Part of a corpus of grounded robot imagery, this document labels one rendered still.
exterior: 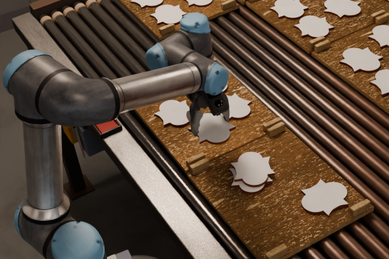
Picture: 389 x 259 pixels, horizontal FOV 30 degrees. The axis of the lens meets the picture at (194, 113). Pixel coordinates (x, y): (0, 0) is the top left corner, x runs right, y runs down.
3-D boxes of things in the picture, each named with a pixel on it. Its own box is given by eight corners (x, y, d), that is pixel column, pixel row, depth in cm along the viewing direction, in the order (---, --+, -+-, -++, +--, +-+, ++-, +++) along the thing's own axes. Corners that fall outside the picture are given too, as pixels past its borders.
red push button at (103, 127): (102, 136, 231) (101, 133, 230) (95, 126, 235) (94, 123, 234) (119, 129, 233) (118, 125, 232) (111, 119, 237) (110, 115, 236)
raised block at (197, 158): (189, 169, 212) (187, 162, 211) (186, 166, 214) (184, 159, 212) (206, 161, 214) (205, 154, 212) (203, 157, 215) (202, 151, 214)
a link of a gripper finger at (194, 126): (187, 127, 210) (195, 99, 206) (197, 137, 205) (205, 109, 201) (178, 127, 208) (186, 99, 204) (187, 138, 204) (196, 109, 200)
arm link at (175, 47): (171, 62, 176) (203, 42, 181) (140, 45, 182) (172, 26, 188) (173, 88, 181) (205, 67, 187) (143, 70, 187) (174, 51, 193)
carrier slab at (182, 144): (186, 174, 213) (185, 171, 212) (128, 103, 242) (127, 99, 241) (285, 128, 224) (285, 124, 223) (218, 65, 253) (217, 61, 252)
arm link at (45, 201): (46, 273, 177) (36, 81, 147) (11, 240, 185) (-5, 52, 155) (85, 250, 184) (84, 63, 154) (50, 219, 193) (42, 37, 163)
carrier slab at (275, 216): (265, 270, 184) (265, 266, 183) (186, 177, 212) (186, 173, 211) (374, 210, 195) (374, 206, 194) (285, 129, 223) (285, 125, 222)
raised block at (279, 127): (269, 138, 219) (269, 131, 217) (265, 134, 220) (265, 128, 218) (286, 130, 221) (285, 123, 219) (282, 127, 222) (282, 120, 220)
